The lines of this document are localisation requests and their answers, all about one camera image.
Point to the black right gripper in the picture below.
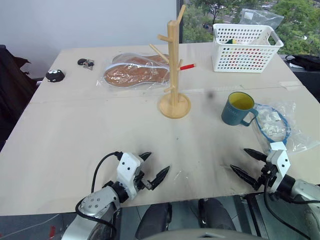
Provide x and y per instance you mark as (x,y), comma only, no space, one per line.
(267,176)

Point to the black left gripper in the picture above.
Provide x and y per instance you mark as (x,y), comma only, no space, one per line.
(139,178)

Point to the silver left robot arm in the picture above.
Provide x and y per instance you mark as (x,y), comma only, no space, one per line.
(96,202)

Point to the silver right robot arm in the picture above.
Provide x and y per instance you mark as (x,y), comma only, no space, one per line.
(303,197)

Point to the wooden mug tree stand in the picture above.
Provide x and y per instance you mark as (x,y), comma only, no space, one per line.
(173,82)

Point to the red peg tip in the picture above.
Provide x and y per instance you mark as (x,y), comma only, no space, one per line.
(188,66)

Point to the dark rounded shape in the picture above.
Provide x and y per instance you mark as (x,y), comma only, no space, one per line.
(216,213)
(155,220)

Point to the teal mug with yellow inside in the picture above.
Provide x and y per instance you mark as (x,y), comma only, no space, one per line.
(233,113)

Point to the grey robot torso edge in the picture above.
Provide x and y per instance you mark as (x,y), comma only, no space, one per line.
(200,236)

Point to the brown shoe insole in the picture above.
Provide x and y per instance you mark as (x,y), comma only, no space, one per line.
(140,60)
(135,75)

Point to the clear bag holding insoles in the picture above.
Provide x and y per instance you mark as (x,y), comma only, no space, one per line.
(112,81)

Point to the white perforated plastic basket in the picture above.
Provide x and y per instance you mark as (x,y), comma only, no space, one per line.
(240,56)

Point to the black bag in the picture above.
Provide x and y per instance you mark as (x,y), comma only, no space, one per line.
(306,62)

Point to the black key bundle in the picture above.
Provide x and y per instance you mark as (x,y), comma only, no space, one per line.
(85,62)

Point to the yellow green sponge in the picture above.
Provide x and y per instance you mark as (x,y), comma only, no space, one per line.
(231,41)

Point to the black rounded gadget with dots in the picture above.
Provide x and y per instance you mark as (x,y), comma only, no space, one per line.
(55,75)

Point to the clear empty plastic bag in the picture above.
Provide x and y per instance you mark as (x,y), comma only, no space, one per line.
(262,17)

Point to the dark cloth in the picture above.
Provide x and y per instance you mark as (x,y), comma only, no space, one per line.
(12,87)

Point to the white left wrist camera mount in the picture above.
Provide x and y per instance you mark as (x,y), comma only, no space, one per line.
(127,170)

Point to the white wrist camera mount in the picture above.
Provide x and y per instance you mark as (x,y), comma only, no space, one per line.
(281,160)
(127,170)

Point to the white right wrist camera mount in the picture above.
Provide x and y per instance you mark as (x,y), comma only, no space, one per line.
(281,160)

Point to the black table frame leg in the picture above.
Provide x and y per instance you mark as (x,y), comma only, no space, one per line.
(252,215)

